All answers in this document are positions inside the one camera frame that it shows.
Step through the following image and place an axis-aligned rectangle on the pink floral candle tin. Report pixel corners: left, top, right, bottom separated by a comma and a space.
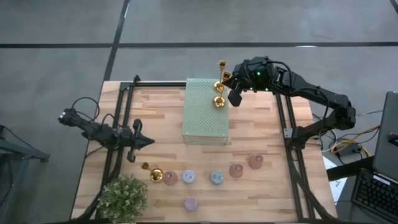
183, 197, 199, 212

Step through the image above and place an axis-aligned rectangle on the green perforated metal shelf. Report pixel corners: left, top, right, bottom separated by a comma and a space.
182, 77, 230, 146

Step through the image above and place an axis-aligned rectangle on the black power adapter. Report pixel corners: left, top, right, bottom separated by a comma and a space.
337, 145, 361, 158

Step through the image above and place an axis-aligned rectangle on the white cable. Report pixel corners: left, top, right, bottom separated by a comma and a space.
312, 108, 384, 153

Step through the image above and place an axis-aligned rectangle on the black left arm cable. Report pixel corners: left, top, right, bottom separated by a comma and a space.
71, 96, 101, 124

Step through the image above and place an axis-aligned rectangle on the green leaf candle tin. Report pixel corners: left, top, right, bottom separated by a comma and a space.
210, 170, 224, 185

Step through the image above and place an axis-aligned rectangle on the grey laptop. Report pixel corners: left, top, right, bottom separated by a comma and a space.
372, 91, 398, 182

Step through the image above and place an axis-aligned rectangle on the white paper sheet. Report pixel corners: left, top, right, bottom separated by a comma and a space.
322, 155, 348, 205

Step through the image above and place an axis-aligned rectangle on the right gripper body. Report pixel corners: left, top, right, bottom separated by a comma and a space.
228, 57, 277, 108

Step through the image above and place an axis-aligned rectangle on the short brass candlestick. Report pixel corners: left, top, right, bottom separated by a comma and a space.
141, 161, 165, 183

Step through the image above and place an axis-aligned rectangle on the medium brass candlestick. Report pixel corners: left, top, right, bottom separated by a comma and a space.
213, 71, 233, 93

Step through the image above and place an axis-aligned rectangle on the black keyboard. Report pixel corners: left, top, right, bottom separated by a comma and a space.
351, 169, 398, 223

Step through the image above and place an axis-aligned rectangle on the black aluminium table frame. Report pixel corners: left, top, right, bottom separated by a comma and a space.
73, 74, 338, 223

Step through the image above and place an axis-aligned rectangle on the yellow cable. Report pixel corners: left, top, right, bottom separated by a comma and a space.
331, 124, 382, 158

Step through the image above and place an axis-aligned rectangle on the grey metal cart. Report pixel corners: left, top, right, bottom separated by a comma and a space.
0, 124, 50, 224

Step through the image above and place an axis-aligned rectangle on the black side desk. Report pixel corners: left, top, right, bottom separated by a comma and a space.
326, 155, 398, 224

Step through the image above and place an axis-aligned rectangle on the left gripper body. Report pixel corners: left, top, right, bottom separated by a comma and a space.
119, 119, 144, 163

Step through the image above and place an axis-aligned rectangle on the green potted plant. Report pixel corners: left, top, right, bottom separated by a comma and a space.
96, 174, 149, 224

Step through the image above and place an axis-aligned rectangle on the tall brass candlestick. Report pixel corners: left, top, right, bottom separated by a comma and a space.
212, 60, 228, 109

